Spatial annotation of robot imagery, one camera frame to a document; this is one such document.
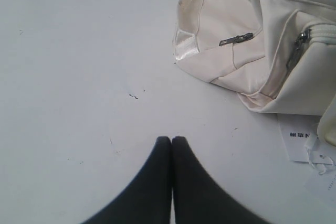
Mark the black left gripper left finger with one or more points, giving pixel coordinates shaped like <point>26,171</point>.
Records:
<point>148,197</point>

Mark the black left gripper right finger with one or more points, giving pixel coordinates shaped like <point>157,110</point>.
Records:
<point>197,198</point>

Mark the cream fabric duffel bag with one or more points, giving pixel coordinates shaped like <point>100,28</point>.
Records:
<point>277,55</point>

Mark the white paper hang tag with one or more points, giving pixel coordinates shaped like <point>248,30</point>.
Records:
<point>299,135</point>

